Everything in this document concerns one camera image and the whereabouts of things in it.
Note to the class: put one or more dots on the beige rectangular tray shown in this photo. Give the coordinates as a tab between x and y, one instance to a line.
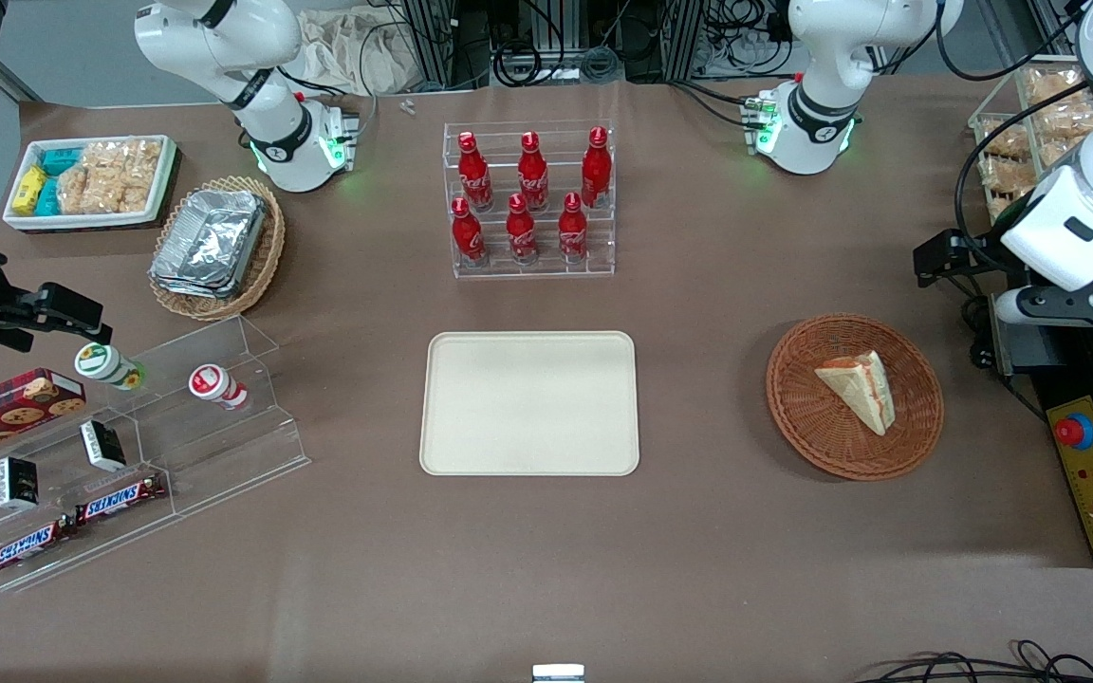
527	403

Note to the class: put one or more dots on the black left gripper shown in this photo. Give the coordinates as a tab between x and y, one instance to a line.
981	260

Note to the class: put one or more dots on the small black white box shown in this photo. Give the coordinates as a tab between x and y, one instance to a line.
17	484
102	446

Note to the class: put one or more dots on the bag of rice crackers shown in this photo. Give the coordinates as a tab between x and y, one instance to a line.
110	175

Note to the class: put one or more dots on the white rectangular snack bin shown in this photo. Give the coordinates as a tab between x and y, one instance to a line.
91	220

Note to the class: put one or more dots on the clear bag of crackers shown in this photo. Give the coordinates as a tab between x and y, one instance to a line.
1064	121
1007	175
1004	140
1054	87
1000	209

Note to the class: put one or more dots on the small white device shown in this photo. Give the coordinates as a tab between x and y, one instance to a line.
558	673

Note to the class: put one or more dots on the red capped yogurt bottle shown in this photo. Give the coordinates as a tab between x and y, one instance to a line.
214	384

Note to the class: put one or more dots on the light oval wicker basket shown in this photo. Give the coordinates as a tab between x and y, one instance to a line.
267	256

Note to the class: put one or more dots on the brown round wicker basket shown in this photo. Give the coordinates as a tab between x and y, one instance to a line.
812	417

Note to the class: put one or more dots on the green capped yogurt bottle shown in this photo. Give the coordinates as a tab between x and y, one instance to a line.
105	365

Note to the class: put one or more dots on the stack of foil trays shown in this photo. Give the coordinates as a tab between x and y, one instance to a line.
210	242

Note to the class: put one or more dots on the triangular sandwich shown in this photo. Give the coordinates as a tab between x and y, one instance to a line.
858	389

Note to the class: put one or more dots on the snickers bar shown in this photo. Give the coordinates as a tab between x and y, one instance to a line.
120	500
29	547

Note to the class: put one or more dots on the clear acrylic stepped shelf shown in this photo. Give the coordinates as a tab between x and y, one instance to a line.
214	446

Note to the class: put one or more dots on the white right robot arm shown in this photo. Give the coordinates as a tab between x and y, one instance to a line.
267	123

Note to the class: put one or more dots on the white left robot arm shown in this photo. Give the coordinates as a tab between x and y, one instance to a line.
822	66

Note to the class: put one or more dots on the teal snack pack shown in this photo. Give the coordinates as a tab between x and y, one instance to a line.
61	158
47	197

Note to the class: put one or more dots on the yellow snack pack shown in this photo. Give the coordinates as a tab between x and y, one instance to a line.
28	190

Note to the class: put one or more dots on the red emergency stop button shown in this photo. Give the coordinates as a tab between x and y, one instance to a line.
1074	432

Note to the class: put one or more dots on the red cookie box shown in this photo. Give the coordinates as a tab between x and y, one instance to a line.
6	413

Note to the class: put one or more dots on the black machine housing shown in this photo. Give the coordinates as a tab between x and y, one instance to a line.
1078	375

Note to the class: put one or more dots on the clear acrylic bottle rack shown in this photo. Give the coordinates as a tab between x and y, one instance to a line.
527	268

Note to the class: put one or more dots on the red cola bottle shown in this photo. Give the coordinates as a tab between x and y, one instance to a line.
573	233
533	175
474	175
596	171
468	237
521	235

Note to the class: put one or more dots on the beige cloth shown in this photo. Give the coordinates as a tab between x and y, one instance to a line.
357	52

